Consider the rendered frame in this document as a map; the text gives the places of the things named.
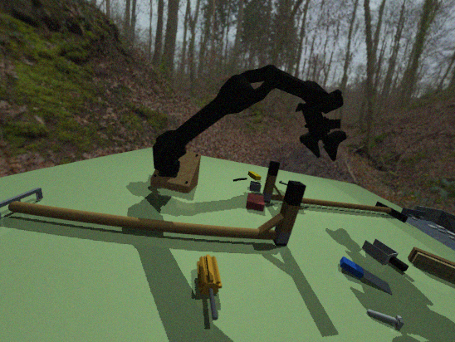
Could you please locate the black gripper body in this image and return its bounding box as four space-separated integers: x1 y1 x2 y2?
300 116 346 146

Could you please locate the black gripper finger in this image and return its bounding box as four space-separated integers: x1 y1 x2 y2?
323 140 343 162
303 139 320 158

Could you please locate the blue-handled knife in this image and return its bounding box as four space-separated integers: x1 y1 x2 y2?
340 257 392 295

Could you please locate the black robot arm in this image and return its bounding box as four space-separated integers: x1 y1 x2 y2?
152 64 343 178

